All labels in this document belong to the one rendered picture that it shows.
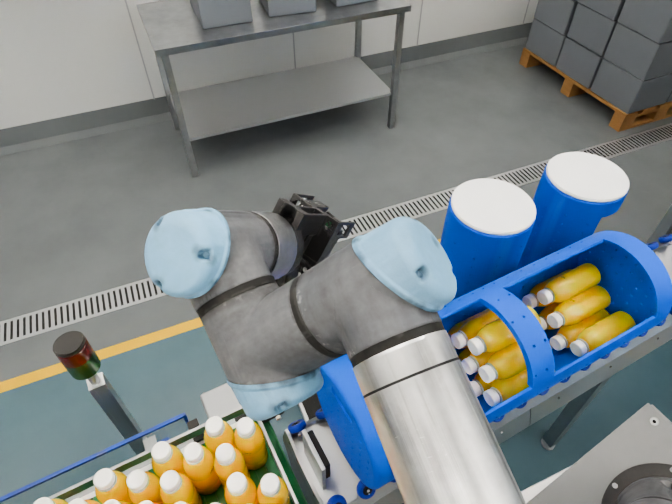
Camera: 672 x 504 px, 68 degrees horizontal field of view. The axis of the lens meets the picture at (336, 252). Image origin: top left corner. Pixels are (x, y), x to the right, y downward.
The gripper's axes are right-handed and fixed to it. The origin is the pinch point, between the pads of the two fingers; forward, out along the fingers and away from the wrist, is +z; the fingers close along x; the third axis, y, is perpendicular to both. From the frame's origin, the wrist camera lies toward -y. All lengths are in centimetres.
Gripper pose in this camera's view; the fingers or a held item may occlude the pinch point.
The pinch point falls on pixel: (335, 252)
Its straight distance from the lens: 73.9
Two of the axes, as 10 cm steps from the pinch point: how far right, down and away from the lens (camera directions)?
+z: 4.1, -0.5, 9.1
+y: 4.7, -8.4, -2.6
